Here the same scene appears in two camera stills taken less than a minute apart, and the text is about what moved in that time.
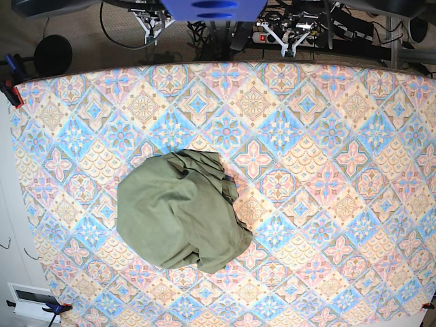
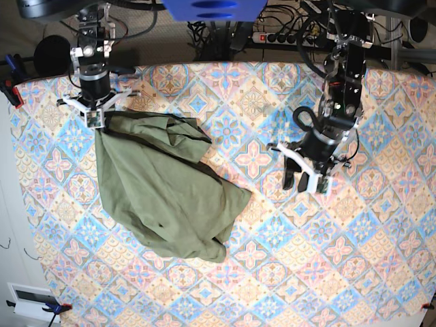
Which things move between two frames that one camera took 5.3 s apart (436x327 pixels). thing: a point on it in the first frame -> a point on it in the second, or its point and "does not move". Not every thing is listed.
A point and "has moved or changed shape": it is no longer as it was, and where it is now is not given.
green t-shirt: (178, 209) has moved or changed shape
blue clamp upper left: (13, 63) does not move
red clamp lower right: (427, 305) does not move
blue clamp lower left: (55, 309) does not move
